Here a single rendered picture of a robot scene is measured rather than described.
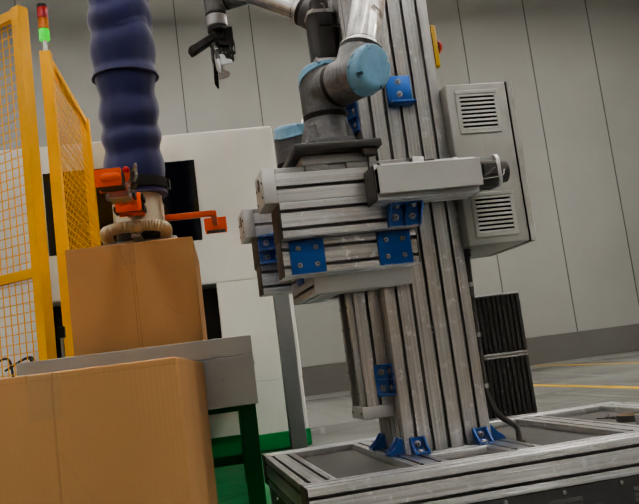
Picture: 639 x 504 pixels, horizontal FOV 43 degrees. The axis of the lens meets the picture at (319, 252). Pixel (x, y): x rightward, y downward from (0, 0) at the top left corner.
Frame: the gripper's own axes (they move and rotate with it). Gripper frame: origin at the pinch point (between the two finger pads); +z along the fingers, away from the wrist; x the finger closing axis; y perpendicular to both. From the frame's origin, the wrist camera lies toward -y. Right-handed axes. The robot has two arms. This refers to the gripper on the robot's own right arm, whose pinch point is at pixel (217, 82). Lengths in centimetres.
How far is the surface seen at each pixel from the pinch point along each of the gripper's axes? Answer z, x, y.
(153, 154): 23.0, 6.0, -24.7
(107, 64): -10.0, 3.6, -37.4
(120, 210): 46, -16, -37
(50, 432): 106, -148, -46
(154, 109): 6.3, 7.2, -22.8
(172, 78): -321, 856, 25
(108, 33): -21.1, 3.0, -36.0
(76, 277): 66, -14, -53
